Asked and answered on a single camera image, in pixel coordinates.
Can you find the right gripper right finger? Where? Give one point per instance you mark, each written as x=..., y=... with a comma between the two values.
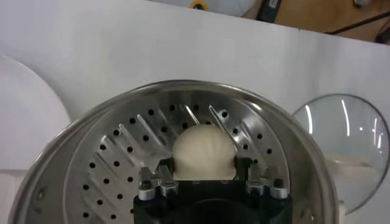
x=254, y=184

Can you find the black box device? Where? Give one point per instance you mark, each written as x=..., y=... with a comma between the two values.
x=268, y=10

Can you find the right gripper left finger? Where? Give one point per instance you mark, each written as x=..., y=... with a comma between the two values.
x=166, y=182

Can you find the round glass pot lid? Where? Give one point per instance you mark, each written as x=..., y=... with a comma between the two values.
x=344, y=128

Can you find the stainless steel steamer basket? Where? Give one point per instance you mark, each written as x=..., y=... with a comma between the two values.
x=106, y=128

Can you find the yellow emergency stop button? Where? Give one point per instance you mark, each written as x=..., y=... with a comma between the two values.
x=199, y=4

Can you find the white steamed baozi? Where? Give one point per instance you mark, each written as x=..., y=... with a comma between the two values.
x=204, y=152

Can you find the round white plate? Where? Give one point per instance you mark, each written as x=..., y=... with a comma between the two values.
x=27, y=115

